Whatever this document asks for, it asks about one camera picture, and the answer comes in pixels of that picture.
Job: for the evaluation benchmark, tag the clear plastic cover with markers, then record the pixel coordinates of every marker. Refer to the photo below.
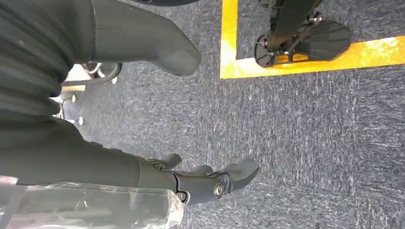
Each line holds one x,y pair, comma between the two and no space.
95,208

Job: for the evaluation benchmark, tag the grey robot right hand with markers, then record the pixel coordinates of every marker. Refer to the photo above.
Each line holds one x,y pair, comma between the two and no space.
79,164

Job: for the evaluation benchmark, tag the black robot leg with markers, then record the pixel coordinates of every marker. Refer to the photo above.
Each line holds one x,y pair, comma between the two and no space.
291,19

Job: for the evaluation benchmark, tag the yellow floor tape corner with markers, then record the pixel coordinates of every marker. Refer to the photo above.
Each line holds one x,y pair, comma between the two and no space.
229,47

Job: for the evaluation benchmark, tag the ribbed grey robot right arm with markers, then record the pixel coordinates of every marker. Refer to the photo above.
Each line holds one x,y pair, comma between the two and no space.
31,50

